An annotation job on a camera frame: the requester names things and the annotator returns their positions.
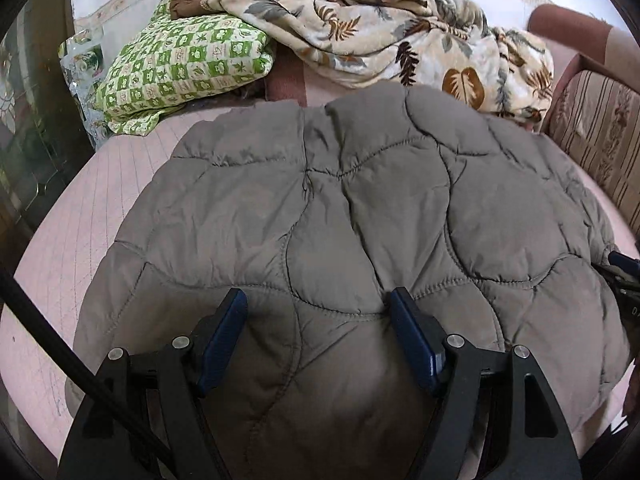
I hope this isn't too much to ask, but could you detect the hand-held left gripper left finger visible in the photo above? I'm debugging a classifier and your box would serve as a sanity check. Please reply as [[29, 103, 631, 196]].
[[57, 287, 249, 480]]

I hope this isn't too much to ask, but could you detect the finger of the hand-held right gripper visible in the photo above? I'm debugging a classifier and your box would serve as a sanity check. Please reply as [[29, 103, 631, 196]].
[[607, 251, 640, 273]]

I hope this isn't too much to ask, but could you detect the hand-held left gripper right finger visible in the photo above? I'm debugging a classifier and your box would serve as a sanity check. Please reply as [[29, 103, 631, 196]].
[[389, 286, 583, 480]]

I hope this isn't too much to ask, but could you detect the olive quilted jacket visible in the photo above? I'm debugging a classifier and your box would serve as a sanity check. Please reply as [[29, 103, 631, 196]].
[[65, 82, 631, 480]]

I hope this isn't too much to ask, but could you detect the striped floral sofa cushion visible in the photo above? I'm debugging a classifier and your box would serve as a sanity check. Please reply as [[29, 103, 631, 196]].
[[547, 70, 640, 238]]

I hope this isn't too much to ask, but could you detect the pink quilted sofa cover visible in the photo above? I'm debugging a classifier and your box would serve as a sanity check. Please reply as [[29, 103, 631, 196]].
[[0, 50, 640, 480]]

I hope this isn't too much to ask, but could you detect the green checked pillow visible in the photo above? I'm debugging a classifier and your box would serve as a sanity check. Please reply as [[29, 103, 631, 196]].
[[94, 0, 276, 136]]

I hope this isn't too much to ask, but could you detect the wooden glass-door cabinet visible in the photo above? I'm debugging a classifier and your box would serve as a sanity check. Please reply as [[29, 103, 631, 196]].
[[0, 0, 98, 261]]

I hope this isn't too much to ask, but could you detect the leaf print blanket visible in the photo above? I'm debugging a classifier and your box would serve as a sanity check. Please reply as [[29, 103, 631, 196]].
[[200, 0, 556, 126]]

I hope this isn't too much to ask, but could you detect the clear plastic bag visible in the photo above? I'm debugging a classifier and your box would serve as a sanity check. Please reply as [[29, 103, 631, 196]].
[[59, 27, 113, 148]]

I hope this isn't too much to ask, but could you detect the brown cloth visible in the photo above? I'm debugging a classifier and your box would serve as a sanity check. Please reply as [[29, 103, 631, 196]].
[[167, 0, 226, 21]]

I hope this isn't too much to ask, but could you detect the black cable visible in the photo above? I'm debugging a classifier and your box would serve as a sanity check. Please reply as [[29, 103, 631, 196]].
[[0, 265, 173, 466]]

